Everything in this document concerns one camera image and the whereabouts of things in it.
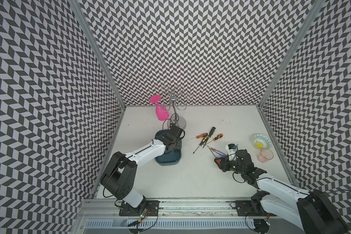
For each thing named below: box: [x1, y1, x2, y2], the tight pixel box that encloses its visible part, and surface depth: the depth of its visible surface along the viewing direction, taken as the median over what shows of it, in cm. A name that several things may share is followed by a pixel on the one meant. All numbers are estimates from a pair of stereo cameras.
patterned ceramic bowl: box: [252, 133, 273, 151], surface depth 98 cm
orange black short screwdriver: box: [205, 133, 224, 145], surface depth 100 cm
